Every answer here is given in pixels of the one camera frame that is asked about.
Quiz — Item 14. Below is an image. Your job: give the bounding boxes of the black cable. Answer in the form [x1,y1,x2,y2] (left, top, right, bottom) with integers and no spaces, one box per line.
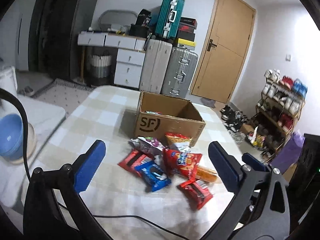
[0,87,190,240]

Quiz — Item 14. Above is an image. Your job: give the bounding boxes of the teal suitcase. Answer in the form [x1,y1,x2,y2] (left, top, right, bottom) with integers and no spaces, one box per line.
[155,0,185,39]

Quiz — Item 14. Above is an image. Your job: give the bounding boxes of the purple grape gummy bag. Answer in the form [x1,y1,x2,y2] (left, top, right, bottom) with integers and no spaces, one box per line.
[130,137,165,156]

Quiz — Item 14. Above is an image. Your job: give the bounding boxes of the white drawer desk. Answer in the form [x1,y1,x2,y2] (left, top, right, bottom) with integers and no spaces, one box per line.
[78,31,146,89]

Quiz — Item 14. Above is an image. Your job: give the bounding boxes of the SF cardboard box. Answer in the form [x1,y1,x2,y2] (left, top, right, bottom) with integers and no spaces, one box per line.
[135,92,206,146]

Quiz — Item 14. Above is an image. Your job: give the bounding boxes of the silver suitcase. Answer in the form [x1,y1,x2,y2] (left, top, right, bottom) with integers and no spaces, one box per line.
[161,47,198,99]

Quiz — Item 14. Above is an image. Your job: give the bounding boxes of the red crispy cone snack bag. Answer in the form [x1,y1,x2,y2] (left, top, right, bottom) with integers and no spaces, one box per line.
[163,148,202,181]

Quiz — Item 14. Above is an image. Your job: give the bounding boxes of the black refrigerator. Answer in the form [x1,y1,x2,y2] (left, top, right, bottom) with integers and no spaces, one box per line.
[28,0,97,80]

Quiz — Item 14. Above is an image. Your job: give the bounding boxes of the red wafer pack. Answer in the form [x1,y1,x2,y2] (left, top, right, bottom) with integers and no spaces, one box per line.
[178,180,213,210]
[118,150,154,173]

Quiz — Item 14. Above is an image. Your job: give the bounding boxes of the wooden door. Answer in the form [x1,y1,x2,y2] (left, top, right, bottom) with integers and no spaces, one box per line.
[191,0,256,103]

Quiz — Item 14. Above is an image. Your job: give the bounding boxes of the white woven basket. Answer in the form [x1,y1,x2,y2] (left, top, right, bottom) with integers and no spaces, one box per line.
[87,50,112,86]

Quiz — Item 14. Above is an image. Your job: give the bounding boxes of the shoe rack with shoes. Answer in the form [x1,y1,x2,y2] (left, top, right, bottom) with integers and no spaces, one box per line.
[247,69,308,163]

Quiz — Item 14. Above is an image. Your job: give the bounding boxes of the beige suitcase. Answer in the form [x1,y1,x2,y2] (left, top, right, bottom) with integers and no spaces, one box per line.
[139,40,172,94]

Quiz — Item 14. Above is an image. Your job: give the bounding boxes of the oval mirror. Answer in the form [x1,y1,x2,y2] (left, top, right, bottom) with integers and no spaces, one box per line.
[98,10,138,32]

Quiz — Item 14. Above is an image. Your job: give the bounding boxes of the stack of shoe boxes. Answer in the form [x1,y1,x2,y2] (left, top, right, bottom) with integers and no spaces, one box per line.
[173,17,197,51]

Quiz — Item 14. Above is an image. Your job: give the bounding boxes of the white red noodle snack bag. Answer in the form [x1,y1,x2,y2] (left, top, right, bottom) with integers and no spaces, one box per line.
[165,132,192,152]

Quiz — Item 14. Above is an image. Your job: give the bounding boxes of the blue Oreo cookie pack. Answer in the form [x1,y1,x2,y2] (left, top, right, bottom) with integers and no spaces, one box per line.
[135,160,171,192]

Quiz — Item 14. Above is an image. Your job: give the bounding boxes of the orange bread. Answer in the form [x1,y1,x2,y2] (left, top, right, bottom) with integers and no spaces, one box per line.
[195,166,221,183]

